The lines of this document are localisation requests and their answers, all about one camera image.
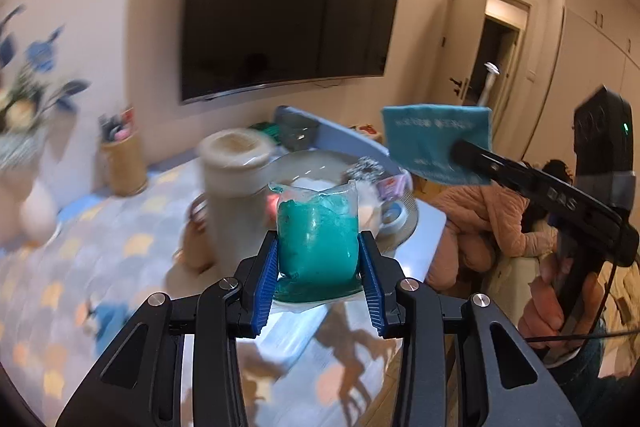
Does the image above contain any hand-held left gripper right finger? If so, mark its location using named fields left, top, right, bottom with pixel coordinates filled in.
left=358, top=231, right=583, bottom=427

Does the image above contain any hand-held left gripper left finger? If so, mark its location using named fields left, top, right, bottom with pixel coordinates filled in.
left=56, top=231, right=279, bottom=427

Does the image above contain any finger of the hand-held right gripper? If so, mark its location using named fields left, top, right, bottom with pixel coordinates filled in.
left=451, top=139, right=532, bottom=190

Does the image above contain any teal towel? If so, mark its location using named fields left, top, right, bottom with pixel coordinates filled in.
left=267, top=179, right=366, bottom=306

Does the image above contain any teal cloth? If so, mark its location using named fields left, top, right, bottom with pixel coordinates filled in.
left=382, top=103, right=494, bottom=186

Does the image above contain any clear round plastic basin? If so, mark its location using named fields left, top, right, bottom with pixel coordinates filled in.
left=270, top=149, right=420, bottom=254

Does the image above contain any person's right hand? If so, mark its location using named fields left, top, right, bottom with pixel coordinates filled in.
left=517, top=252, right=609, bottom=351

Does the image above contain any pink padded jacket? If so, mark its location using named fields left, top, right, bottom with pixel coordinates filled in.
left=425, top=159, right=576, bottom=299

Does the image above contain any blue tape roll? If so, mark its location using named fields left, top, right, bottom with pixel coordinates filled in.
left=382, top=201, right=409, bottom=234

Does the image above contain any beige cylinder canister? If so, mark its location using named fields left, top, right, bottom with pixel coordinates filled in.
left=197, top=129, right=274, bottom=266

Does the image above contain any white stand pole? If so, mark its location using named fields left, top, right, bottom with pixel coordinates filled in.
left=475, top=62, right=502, bottom=108

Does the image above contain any cream wardrobe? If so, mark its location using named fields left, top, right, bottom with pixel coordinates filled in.
left=530, top=0, right=640, bottom=172

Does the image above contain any purple packet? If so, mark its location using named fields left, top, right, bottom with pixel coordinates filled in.
left=377, top=173, right=409, bottom=202

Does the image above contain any white chair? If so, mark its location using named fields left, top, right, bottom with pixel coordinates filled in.
left=487, top=252, right=551, bottom=324

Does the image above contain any black white patterned item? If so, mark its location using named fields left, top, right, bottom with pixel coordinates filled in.
left=345, top=157, right=384, bottom=184

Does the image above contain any red white small item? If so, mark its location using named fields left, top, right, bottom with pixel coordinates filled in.
left=350, top=123, right=384, bottom=144

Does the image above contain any cream room door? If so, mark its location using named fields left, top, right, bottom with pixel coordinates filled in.
left=439, top=0, right=494, bottom=108

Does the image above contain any light blue curved panel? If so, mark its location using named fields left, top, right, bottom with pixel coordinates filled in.
left=275, top=105, right=415, bottom=188

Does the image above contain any yellow blanket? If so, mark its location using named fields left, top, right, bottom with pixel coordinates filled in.
left=597, top=252, right=640, bottom=360

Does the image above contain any clear plastic box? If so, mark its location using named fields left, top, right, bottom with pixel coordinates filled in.
left=275, top=111, right=321, bottom=154

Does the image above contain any patterned tablecloth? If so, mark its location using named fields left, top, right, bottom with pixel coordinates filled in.
left=0, top=154, right=448, bottom=427

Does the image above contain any bamboo pen holder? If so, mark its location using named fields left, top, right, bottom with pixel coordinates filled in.
left=99, top=129, right=149, bottom=198

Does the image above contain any artificial flower bouquet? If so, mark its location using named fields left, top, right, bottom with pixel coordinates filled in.
left=0, top=4, right=92, bottom=168

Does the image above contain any black wall television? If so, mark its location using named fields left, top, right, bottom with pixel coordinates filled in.
left=179, top=0, right=402, bottom=106

